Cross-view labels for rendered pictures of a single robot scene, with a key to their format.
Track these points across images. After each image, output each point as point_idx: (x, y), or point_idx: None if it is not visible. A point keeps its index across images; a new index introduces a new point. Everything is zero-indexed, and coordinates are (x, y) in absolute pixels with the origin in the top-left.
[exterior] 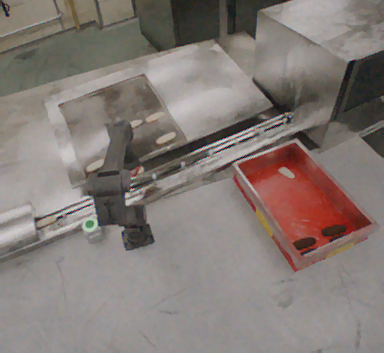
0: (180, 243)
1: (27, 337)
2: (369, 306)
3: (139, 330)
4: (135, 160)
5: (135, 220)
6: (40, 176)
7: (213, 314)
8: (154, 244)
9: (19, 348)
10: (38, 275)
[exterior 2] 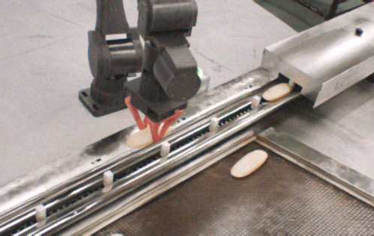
0: (33, 97)
1: (202, 13)
2: None
3: (74, 23)
4: (136, 88)
5: (96, 7)
6: None
7: None
8: (78, 94)
9: (204, 7)
10: (235, 53)
